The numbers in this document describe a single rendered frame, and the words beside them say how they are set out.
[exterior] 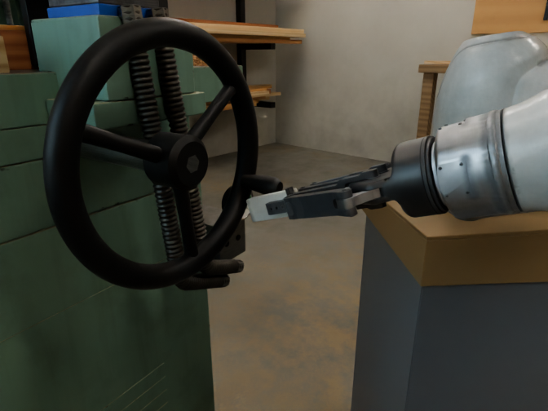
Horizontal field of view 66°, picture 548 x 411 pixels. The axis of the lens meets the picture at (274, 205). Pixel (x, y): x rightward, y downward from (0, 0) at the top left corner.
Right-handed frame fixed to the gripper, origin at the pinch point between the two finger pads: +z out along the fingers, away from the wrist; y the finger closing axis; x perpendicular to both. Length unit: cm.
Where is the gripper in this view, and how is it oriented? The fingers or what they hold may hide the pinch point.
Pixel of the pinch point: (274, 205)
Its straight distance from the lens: 51.7
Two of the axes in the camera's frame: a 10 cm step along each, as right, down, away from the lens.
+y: -5.5, 2.8, -7.9
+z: -7.9, 1.5, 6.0
